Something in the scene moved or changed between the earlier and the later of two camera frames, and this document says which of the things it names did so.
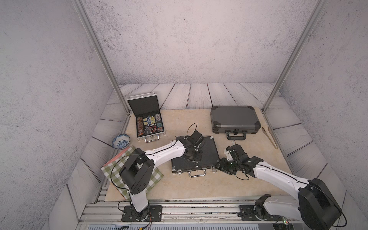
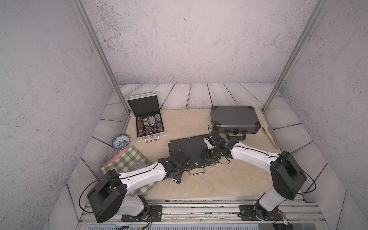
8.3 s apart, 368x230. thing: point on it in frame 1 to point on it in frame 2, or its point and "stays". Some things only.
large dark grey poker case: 235,121 stays
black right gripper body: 229,166 to 211,154
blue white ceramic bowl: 120,141 stays
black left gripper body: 193,155 to 178,177
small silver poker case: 149,122 stays
